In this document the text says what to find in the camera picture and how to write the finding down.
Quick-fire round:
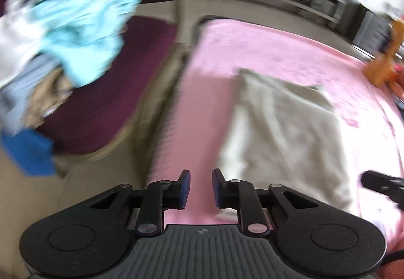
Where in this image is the light blue cloth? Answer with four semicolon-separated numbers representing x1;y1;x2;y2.
28;0;142;89

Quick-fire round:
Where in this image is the white cloth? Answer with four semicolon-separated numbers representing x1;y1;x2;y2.
0;0;64;87

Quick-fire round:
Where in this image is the beige sweatshirt with navy collar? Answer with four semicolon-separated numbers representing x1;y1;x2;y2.
218;68;356;224

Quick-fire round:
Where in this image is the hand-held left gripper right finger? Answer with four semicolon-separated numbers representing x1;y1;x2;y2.
212;168;316;237

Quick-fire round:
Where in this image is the black cable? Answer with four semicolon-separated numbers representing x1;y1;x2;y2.
383;249;404;267

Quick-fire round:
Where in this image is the grey cloth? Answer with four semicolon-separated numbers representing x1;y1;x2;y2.
0;55;60;137

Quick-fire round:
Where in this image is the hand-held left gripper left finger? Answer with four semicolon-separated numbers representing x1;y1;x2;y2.
88;169;191;237

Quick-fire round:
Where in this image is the pink printed blanket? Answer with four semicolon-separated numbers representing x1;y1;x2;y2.
147;16;404;254

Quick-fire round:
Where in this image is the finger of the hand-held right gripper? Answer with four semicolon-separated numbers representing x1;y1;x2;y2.
361;170;404;212

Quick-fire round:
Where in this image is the beige cloth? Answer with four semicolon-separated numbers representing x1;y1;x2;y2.
23;66;74;128

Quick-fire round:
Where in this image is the grey cabinet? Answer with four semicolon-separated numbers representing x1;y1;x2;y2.
352;5;392;49

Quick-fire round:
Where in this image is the maroon upholstered chair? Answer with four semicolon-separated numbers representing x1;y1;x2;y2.
0;0;203;166

